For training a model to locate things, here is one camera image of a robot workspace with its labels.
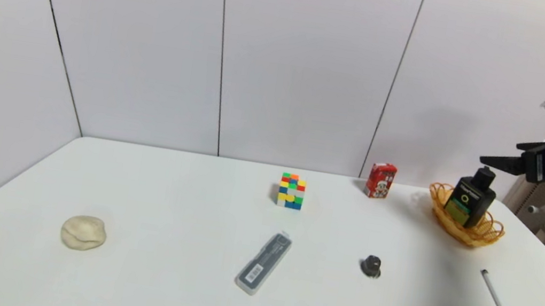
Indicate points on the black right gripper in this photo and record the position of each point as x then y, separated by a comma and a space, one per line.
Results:
537, 165

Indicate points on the black green pump bottle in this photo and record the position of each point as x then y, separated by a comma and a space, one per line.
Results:
468, 201

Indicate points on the white perforated side panel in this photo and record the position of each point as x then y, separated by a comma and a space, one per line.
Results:
531, 194

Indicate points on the red drink carton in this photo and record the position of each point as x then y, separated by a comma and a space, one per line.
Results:
380, 181

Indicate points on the small dark metal knob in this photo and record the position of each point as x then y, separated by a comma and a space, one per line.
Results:
371, 266

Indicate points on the multicoloured puzzle cube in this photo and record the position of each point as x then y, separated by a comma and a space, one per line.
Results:
291, 191

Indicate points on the clear plastic tool case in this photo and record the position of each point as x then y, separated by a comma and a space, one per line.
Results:
264, 262

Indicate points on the beige dough lump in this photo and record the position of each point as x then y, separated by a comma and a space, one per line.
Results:
84, 233

